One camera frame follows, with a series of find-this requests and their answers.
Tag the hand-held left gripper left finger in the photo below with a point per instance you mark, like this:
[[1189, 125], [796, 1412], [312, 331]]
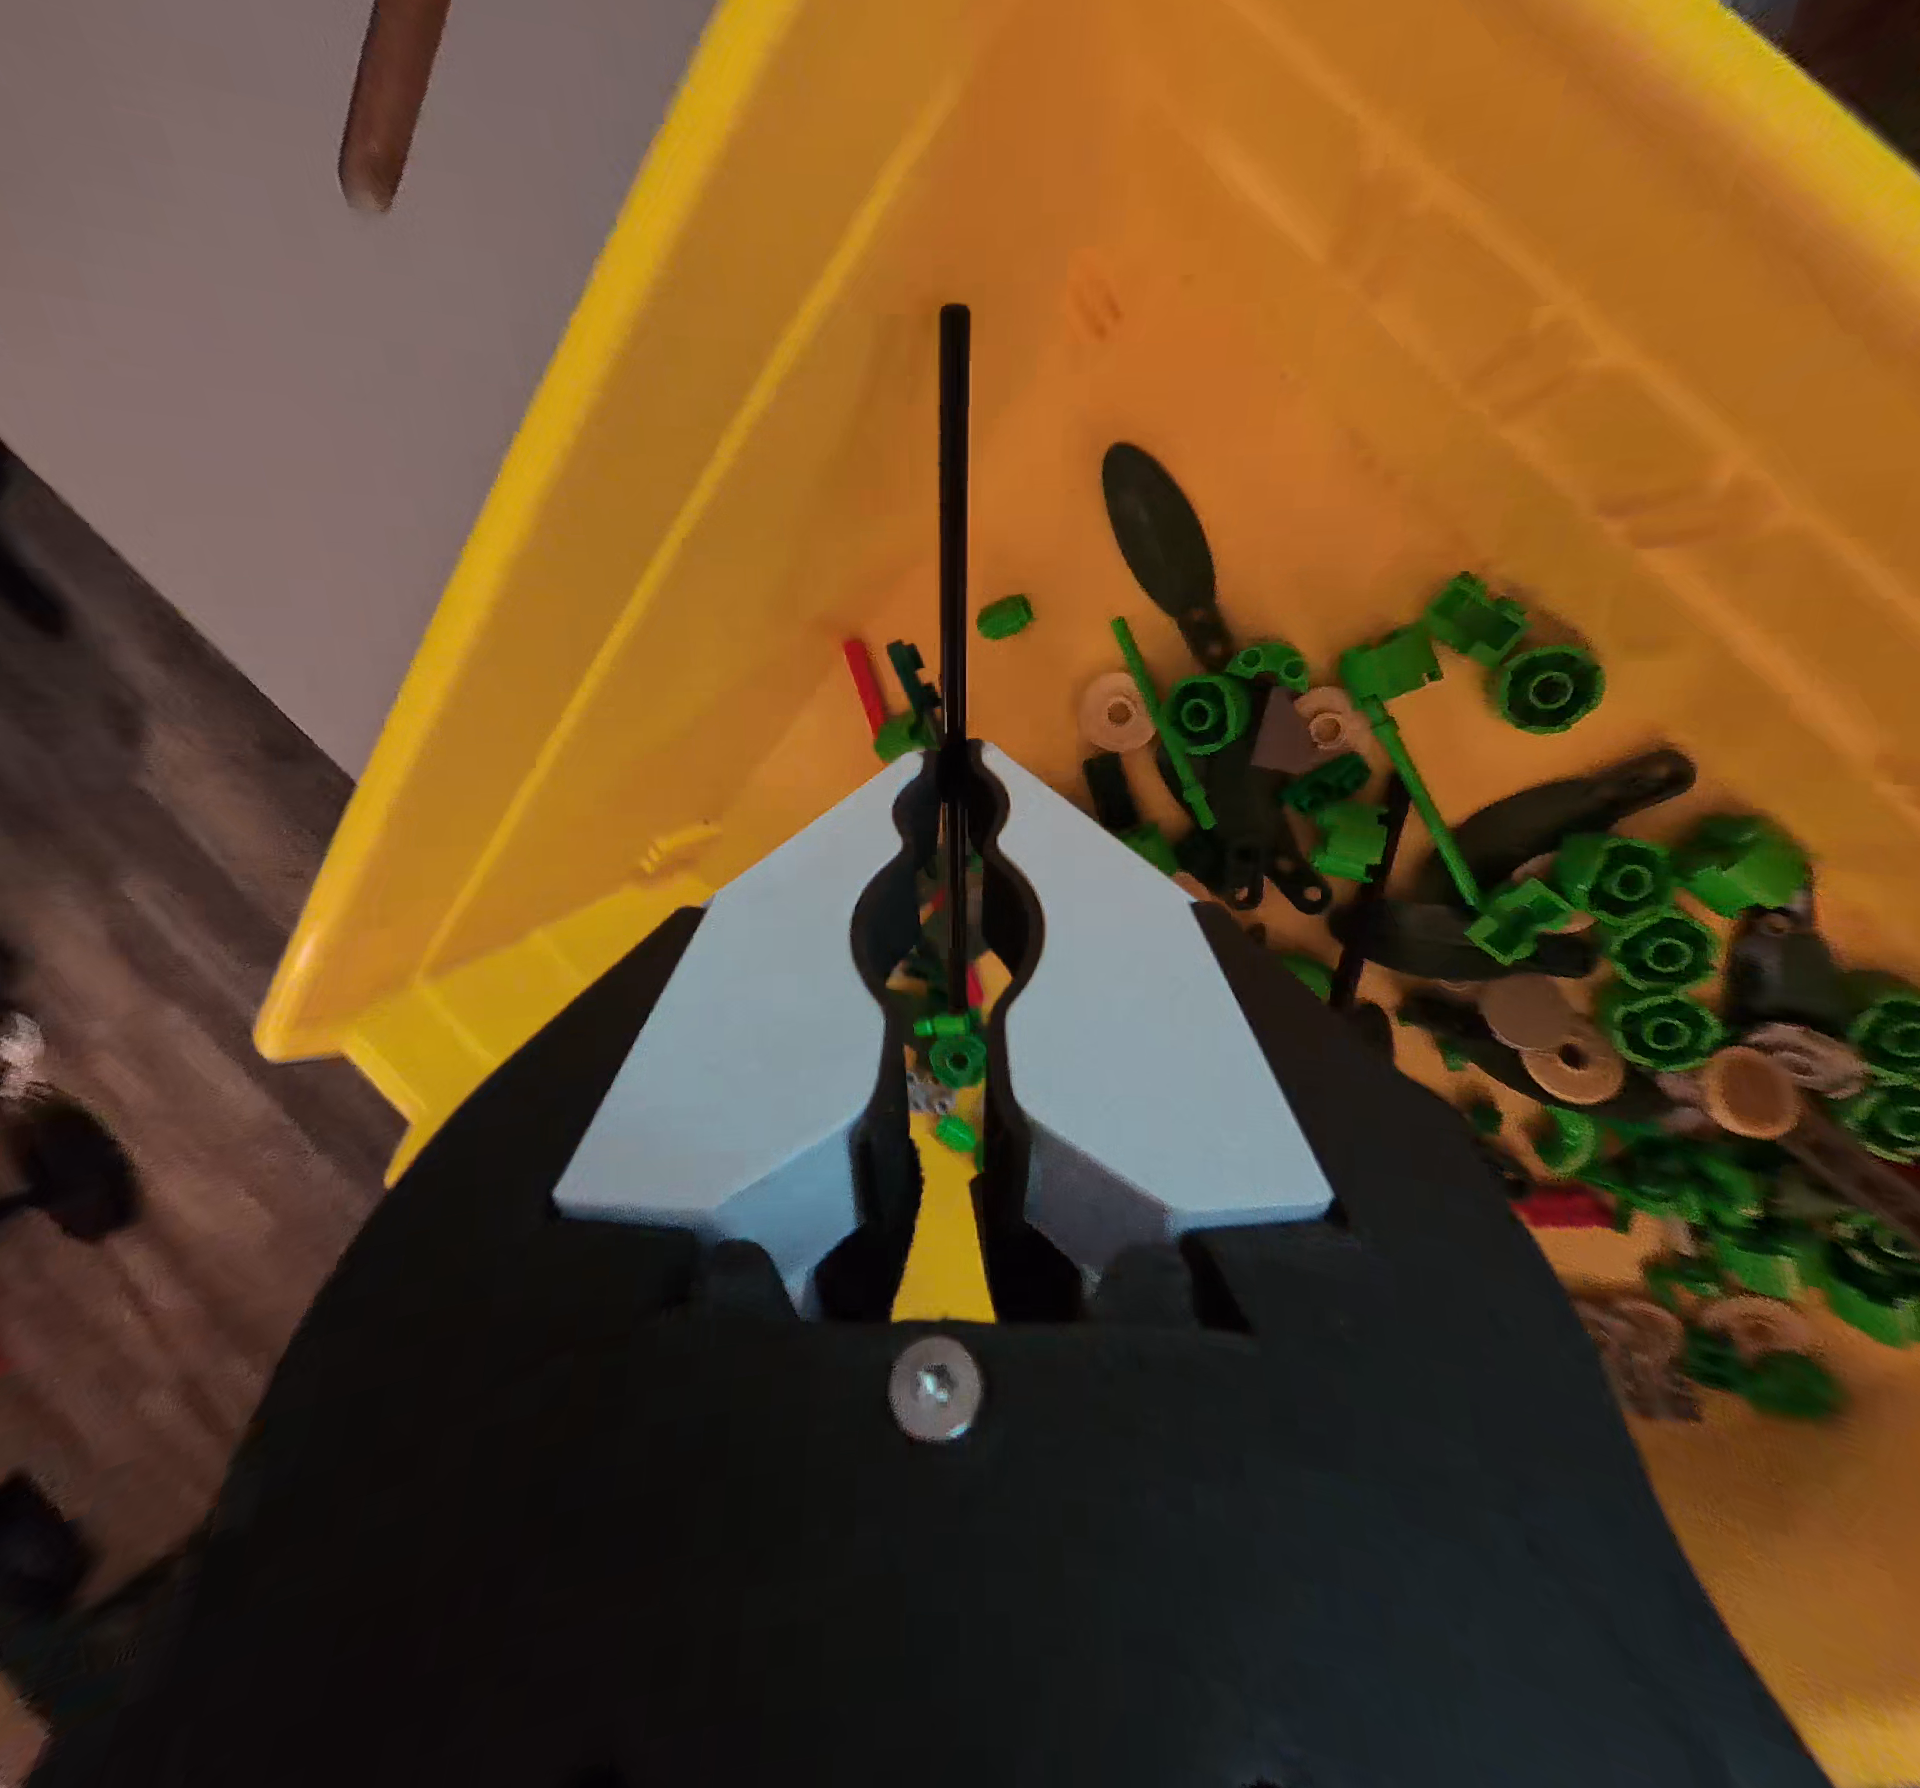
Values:
[[750, 1052]]

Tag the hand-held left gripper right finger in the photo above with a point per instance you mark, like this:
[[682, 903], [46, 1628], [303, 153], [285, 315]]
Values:
[[1154, 1052]]

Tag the thin black rod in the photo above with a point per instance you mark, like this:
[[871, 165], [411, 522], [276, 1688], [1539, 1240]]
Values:
[[954, 498]]

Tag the yellow plastic bin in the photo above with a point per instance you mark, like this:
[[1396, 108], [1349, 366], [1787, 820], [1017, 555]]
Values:
[[1199, 244]]

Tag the short red bar piece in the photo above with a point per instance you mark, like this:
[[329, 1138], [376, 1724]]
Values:
[[864, 687]]

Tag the small green stud piece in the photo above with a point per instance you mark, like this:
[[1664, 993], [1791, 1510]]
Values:
[[1006, 617]]

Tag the pile of green brick pieces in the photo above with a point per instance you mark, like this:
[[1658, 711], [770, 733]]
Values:
[[1657, 947]]

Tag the black oval leaf piece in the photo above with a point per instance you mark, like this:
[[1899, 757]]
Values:
[[1154, 527]]

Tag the dark round object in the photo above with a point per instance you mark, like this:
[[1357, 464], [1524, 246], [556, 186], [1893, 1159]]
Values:
[[69, 1167]]

